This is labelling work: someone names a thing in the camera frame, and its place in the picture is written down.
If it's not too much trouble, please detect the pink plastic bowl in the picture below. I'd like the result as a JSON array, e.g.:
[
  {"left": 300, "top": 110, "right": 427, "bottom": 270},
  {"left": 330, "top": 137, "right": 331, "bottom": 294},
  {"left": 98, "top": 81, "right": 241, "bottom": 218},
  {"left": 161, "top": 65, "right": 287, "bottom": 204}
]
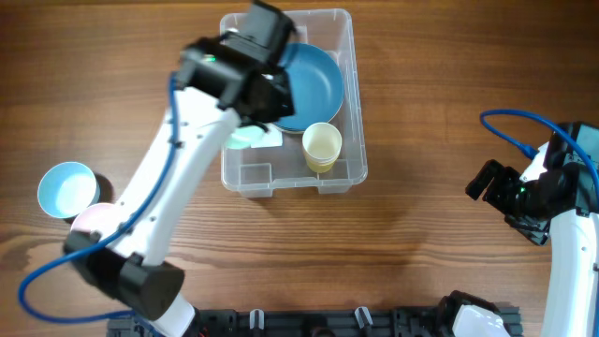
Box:
[{"left": 70, "top": 203, "right": 120, "bottom": 237}]

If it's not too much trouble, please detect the cream plastic cup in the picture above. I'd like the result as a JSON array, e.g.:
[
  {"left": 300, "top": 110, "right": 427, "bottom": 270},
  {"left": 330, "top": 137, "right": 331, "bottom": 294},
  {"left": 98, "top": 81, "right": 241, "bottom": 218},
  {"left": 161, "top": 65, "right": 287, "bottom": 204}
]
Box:
[{"left": 301, "top": 123, "right": 343, "bottom": 165}]

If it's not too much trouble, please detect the mint green bowl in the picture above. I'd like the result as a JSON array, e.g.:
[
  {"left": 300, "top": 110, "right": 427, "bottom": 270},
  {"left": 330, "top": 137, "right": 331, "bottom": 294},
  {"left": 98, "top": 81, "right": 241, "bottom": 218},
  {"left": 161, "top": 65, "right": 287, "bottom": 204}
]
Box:
[{"left": 225, "top": 125, "right": 266, "bottom": 150}]

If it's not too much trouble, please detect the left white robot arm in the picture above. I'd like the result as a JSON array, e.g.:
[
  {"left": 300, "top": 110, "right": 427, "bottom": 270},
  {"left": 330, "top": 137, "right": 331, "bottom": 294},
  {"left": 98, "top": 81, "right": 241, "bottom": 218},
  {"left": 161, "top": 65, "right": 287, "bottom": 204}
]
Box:
[{"left": 63, "top": 35, "right": 298, "bottom": 336}]

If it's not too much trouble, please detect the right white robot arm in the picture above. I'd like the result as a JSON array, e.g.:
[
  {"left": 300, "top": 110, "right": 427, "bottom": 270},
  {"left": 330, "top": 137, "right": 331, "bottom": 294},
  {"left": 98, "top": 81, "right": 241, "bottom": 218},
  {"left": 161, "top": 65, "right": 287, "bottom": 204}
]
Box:
[{"left": 465, "top": 122, "right": 598, "bottom": 336}]

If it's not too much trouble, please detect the dark blue deep plate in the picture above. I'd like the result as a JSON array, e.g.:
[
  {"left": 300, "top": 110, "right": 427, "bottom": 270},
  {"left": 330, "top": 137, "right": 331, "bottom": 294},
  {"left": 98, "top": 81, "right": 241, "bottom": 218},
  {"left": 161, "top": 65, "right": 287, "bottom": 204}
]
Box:
[{"left": 274, "top": 43, "right": 344, "bottom": 133}]

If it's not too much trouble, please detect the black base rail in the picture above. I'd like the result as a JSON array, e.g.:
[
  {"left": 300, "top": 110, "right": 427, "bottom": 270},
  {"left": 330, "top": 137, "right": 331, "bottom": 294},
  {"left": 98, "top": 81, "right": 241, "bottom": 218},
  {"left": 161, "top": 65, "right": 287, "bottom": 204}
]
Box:
[{"left": 106, "top": 289, "right": 523, "bottom": 337}]

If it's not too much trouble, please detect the light blue plastic bowl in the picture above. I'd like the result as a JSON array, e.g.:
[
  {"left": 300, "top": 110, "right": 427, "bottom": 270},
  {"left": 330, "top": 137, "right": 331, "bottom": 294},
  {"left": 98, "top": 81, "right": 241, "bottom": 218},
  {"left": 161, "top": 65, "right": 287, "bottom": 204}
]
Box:
[{"left": 37, "top": 161, "right": 100, "bottom": 219}]

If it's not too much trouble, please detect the yellow plastic cup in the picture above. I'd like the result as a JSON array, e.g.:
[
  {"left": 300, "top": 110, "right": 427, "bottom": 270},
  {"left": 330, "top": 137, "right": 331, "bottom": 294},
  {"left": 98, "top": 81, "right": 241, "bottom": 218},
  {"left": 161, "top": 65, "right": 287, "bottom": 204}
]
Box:
[{"left": 306, "top": 160, "right": 335, "bottom": 173}]

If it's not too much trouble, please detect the left blue cable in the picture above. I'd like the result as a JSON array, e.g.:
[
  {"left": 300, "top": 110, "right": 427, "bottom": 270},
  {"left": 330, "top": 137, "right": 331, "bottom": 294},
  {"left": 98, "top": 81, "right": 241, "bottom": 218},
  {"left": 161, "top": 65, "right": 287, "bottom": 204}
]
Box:
[{"left": 17, "top": 72, "right": 183, "bottom": 337}]

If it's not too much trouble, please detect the clear plastic storage container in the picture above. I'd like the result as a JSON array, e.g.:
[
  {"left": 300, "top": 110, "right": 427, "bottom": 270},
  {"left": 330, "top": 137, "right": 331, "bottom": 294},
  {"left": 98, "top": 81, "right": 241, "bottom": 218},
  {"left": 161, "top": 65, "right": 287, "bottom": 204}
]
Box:
[{"left": 221, "top": 8, "right": 368, "bottom": 198}]

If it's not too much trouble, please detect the white label sticker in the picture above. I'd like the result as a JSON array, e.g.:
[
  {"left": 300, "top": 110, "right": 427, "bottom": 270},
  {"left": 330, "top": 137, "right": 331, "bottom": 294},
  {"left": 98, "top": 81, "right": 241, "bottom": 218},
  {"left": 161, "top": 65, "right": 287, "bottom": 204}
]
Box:
[{"left": 251, "top": 129, "right": 283, "bottom": 148}]

